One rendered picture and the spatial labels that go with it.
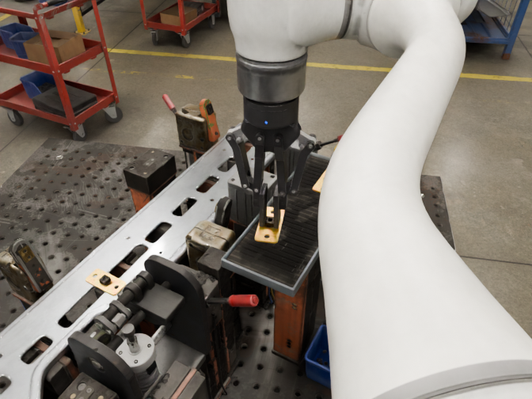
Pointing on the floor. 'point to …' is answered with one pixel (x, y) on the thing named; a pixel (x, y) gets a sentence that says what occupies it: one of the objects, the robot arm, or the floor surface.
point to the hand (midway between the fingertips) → (270, 206)
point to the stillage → (493, 24)
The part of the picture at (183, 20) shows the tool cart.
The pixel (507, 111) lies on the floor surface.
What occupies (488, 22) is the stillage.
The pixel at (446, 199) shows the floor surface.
